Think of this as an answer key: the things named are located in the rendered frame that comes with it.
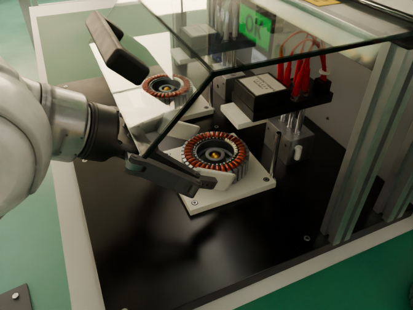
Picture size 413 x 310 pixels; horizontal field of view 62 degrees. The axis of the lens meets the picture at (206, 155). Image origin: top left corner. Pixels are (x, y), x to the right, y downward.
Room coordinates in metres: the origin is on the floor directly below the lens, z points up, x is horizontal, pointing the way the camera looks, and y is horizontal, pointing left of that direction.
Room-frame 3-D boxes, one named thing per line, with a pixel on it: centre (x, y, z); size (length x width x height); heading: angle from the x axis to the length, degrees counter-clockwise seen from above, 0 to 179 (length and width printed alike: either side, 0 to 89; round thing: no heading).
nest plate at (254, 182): (0.44, -0.01, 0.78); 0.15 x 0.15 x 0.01; 24
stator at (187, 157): (0.44, -0.01, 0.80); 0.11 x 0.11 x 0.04
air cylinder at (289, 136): (0.50, -0.15, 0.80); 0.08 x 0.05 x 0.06; 24
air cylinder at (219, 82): (0.72, -0.05, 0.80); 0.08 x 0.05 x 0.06; 24
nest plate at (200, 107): (0.66, 0.08, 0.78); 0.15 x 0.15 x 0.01; 24
